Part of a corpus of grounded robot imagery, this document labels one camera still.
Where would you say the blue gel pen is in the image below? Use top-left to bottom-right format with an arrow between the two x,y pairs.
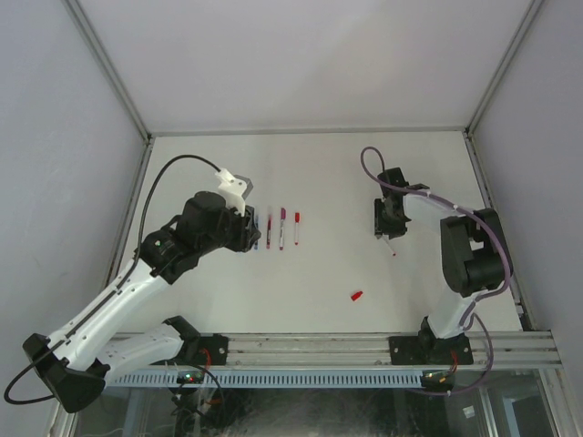
253,214 -> 261,250

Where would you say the red gel pen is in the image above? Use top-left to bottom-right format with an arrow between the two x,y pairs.
265,206 -> 272,249

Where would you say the thin white red-tip pen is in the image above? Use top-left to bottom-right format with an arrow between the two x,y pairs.
279,218 -> 285,250

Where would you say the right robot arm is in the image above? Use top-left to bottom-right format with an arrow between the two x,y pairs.
373,168 -> 513,365

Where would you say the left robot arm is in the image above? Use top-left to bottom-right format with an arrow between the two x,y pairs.
23,191 -> 261,413

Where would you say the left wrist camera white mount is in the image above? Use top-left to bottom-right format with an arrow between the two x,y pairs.
215,168 -> 253,216

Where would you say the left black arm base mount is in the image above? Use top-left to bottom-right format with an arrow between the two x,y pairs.
194,334 -> 230,367

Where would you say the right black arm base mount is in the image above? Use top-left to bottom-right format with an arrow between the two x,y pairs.
388,334 -> 474,365

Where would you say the blue cable duct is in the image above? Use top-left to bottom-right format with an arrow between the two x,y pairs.
109,369 -> 423,389

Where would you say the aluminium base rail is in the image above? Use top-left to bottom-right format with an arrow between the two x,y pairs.
212,331 -> 562,370

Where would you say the black camera cable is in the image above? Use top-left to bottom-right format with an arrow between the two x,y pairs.
3,154 -> 220,406

